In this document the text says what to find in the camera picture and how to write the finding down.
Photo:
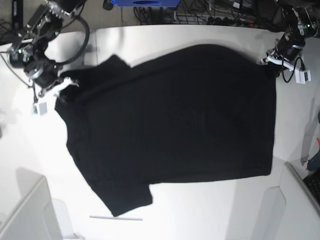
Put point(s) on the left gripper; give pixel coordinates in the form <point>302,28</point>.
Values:
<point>285,53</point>

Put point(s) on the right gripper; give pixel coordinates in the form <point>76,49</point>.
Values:
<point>47,79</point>

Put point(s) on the black T-shirt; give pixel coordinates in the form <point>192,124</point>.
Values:
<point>200,114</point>

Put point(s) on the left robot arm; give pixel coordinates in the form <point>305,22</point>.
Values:
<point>301,22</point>

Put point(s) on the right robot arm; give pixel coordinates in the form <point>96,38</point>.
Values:
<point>27,51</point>

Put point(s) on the blue bin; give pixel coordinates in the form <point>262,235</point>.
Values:
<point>146,3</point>

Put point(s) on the black keyboard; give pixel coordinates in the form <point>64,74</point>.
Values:
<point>313,184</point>

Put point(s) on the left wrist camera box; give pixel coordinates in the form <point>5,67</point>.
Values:
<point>302,76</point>

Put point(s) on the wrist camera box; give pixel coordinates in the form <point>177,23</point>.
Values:
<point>39,108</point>
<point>302,76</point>

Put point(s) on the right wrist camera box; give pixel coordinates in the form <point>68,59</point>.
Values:
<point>39,108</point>

